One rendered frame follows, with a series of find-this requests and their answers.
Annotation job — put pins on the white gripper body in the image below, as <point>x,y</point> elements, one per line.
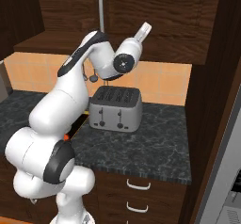
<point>143,32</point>

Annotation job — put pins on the grey fridge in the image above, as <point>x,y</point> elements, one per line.
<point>219,177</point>

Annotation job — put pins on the dark wood drawer front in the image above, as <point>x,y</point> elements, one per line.
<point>169,185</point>
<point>157,221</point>
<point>166,207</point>

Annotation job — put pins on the grey four-slot toaster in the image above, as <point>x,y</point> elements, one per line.
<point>116,115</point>

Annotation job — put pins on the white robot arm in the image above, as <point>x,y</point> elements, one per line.
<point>62,102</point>

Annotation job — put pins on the tall dark wood panel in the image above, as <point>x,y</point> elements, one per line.
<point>210,77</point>

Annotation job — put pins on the small orange thing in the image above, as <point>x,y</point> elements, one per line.
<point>66,137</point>

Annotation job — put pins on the dark hanging tool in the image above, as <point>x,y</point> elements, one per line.
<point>93,77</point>
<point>85,76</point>

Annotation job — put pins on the grey appliance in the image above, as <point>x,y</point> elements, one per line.
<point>3,83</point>

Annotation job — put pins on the dark wood wall cabinet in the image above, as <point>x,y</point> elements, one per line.
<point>169,17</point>

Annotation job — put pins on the dark wood cabinet door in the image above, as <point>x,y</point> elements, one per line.
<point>19,20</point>

